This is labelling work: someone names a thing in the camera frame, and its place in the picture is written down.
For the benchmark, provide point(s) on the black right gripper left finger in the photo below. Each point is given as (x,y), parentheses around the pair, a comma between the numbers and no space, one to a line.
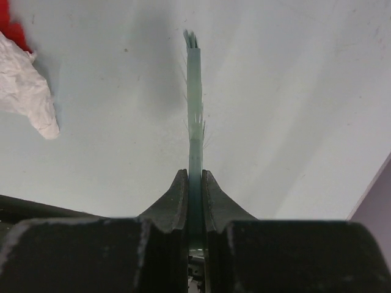
(66,251)

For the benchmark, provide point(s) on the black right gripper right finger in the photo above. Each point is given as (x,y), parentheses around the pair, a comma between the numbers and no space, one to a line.
(245,254)

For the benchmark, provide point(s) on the light green hand brush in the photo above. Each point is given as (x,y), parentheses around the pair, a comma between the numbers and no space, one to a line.
(196,131)

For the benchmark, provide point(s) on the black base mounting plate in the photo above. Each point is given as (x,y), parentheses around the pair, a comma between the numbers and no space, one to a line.
(15,210)

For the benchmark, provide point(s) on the white paper scrap right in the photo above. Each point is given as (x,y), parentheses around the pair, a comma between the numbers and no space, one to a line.
(25,91)

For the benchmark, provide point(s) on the red paper scrap right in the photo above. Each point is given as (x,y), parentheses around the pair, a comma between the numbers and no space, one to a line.
(13,30)

